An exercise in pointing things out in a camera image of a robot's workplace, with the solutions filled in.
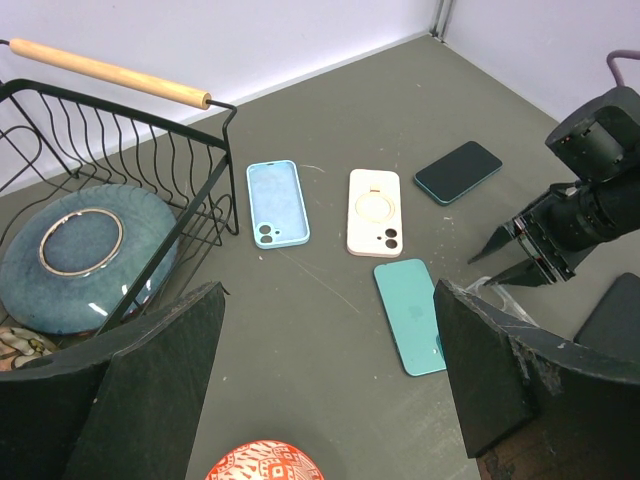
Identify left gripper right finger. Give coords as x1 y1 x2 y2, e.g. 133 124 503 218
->
434 280 639 479

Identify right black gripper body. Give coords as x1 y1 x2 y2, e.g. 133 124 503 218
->
512 177 639 283

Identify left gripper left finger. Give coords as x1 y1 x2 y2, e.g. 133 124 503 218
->
1 282 225 479

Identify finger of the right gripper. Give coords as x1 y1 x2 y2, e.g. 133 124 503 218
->
485 260 555 287
468 224 521 264

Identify teal phone black screen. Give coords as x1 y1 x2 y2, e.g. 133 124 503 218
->
414 141 503 206

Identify light blue phone case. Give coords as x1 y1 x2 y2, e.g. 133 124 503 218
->
246 160 310 250

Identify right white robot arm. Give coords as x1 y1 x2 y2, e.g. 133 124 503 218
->
474 86 639 287

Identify clear phone case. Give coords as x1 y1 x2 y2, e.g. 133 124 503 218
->
466 276 539 327

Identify black phone case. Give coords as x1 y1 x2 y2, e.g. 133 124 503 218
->
574 273 639 363

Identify teal phone face down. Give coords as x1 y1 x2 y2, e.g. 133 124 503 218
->
373 259 446 377

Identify pink phone case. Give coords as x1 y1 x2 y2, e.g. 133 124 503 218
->
346 169 403 258

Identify red patterned bowl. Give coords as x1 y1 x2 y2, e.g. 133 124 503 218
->
206 440 324 480

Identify blue glazed plate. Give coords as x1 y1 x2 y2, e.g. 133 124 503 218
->
1 185 177 335

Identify black wire dish basket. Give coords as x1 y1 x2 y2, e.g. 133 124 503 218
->
0 37 241 336

